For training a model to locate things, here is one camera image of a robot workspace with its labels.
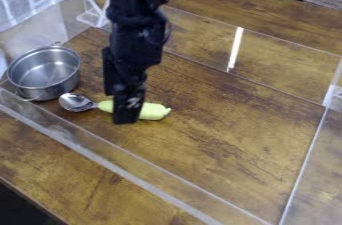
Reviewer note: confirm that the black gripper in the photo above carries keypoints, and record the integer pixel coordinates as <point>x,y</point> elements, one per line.
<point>135,46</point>

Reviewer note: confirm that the green handled metal spoon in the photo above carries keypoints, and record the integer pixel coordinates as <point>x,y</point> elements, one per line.
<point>77,103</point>

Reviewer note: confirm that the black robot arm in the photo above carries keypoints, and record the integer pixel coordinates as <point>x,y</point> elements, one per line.
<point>129,12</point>

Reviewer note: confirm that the small stainless steel pot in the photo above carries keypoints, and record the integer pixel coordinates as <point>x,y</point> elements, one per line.
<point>45,72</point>

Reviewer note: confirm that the clear acrylic front barrier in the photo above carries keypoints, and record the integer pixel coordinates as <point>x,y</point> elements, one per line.
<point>183,194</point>

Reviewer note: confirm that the clear acrylic triangle bracket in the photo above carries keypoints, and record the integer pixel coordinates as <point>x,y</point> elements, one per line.
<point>93,15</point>

